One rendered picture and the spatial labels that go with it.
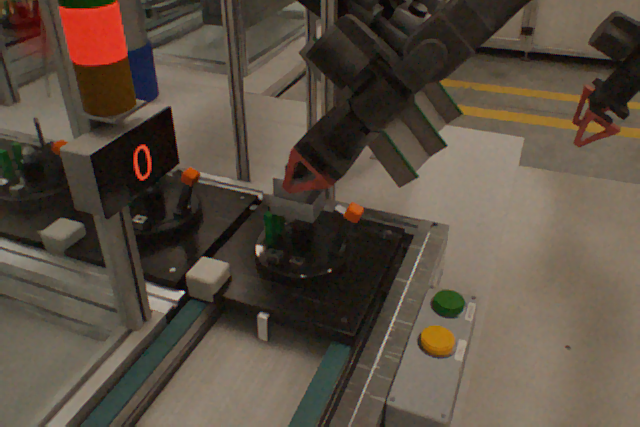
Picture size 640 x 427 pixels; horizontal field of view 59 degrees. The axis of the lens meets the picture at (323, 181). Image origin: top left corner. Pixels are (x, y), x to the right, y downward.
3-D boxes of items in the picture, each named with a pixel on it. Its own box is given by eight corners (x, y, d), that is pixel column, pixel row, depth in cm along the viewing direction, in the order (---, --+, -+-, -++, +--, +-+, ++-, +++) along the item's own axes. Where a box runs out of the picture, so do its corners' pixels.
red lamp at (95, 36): (138, 52, 55) (129, -1, 52) (103, 68, 51) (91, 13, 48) (97, 45, 56) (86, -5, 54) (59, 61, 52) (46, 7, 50)
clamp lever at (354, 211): (345, 246, 80) (365, 207, 75) (340, 254, 78) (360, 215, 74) (323, 233, 80) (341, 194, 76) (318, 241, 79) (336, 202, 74)
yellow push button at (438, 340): (455, 341, 70) (457, 329, 69) (449, 364, 67) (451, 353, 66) (424, 332, 72) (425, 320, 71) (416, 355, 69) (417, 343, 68)
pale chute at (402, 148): (430, 156, 104) (448, 145, 101) (398, 189, 95) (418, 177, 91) (338, 32, 103) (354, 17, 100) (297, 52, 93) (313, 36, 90)
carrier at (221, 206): (259, 205, 97) (254, 139, 91) (178, 294, 78) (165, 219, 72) (142, 178, 105) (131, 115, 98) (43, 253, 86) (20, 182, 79)
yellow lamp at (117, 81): (147, 100, 57) (138, 53, 55) (113, 119, 53) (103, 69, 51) (107, 93, 59) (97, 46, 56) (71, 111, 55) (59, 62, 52)
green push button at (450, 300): (465, 304, 76) (467, 293, 75) (460, 324, 73) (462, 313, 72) (436, 296, 77) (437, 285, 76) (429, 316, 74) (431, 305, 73)
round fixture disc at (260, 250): (364, 238, 86) (365, 228, 85) (330, 298, 74) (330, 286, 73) (280, 218, 90) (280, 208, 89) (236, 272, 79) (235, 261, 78)
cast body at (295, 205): (325, 206, 79) (325, 162, 75) (313, 224, 75) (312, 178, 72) (271, 195, 81) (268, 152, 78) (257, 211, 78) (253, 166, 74)
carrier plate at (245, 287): (404, 238, 89) (405, 227, 88) (353, 347, 70) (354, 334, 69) (267, 206, 97) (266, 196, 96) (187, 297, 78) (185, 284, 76)
